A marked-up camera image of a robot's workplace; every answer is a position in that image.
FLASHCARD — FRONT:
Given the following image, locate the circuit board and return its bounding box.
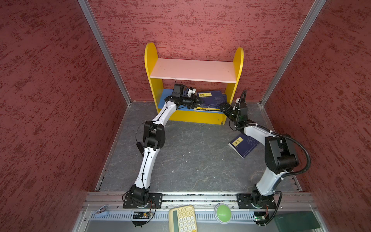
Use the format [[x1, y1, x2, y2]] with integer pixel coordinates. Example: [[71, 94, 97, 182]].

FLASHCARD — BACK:
[[132, 211, 153, 220], [254, 211, 267, 221]]

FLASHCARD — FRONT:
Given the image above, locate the aluminium corner post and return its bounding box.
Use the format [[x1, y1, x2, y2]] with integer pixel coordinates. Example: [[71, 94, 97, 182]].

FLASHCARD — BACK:
[[78, 0, 132, 106], [260, 0, 326, 107]]

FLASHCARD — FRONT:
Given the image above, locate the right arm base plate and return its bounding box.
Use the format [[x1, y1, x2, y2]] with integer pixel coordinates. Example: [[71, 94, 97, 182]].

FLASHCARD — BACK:
[[236, 191, 276, 209]]

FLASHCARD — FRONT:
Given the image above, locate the dark blue book bottom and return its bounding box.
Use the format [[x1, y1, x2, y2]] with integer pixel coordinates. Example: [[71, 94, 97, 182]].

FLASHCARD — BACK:
[[229, 133, 260, 159]]

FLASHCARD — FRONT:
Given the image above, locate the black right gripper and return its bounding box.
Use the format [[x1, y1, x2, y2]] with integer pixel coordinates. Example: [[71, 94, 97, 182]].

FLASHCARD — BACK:
[[219, 102, 239, 123]]

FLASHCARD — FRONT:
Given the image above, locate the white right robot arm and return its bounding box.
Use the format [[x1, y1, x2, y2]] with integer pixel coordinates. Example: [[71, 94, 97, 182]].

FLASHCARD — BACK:
[[220, 102, 311, 208]]

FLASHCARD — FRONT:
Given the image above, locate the dark blue book top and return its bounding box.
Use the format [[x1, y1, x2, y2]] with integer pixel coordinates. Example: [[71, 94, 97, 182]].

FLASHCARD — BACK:
[[197, 90, 227, 111]]

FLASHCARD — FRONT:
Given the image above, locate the aluminium corner post right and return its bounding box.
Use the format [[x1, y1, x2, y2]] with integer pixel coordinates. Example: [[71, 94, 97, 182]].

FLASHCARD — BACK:
[[260, 0, 326, 107]]

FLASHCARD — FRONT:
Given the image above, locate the metal clip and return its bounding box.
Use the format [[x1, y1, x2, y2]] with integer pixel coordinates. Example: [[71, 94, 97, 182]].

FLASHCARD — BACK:
[[94, 205, 108, 216]]

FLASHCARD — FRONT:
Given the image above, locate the yellow calculator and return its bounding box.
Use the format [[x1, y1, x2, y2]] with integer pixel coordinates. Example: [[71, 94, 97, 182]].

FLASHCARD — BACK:
[[169, 205, 198, 232]]

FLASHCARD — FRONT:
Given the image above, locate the right circuit board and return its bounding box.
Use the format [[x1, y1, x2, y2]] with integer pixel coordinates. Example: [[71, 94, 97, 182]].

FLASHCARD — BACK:
[[254, 211, 267, 221]]

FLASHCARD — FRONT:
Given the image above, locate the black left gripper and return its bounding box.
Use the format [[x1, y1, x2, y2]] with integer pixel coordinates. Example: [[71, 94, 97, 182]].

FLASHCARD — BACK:
[[180, 93, 204, 109]]

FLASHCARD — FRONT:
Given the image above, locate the green round button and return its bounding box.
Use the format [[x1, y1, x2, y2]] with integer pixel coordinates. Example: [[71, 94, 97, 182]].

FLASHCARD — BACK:
[[214, 203, 231, 225]]

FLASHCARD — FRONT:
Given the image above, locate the aluminium corner post left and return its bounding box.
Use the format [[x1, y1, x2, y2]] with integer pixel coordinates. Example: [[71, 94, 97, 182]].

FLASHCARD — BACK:
[[78, 0, 132, 106]]

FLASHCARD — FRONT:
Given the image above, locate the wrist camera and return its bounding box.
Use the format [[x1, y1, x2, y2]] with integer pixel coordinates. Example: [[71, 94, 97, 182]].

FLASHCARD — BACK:
[[234, 98, 247, 111], [172, 84, 196, 98]]

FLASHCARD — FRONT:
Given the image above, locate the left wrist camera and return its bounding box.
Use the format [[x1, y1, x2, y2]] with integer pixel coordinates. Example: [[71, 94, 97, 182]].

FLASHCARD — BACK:
[[172, 84, 196, 98]]

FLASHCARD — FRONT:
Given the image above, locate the yellow wooden bookshelf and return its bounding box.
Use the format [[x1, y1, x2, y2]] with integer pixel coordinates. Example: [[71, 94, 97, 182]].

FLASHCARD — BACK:
[[144, 43, 244, 125]]

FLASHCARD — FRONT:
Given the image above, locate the dark blue book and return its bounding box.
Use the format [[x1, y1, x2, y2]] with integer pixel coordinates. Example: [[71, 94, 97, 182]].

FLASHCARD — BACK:
[[229, 133, 260, 159], [197, 90, 227, 111]]

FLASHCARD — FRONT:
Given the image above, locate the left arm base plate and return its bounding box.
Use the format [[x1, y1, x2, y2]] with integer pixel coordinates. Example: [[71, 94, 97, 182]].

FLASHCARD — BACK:
[[123, 193, 163, 209]]

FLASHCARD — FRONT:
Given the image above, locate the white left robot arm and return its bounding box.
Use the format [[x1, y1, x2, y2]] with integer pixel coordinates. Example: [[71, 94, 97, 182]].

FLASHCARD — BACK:
[[129, 94, 202, 207]]

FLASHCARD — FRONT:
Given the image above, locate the yellow cartoon book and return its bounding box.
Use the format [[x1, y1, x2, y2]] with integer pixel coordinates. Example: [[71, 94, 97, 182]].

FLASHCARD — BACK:
[[193, 107, 221, 113]]

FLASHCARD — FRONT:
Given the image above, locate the left circuit board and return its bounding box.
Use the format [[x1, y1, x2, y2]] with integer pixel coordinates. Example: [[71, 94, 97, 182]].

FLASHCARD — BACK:
[[132, 211, 153, 220]]

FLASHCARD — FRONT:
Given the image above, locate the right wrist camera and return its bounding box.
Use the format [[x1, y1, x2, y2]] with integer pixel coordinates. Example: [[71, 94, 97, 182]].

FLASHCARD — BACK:
[[234, 98, 247, 111]]

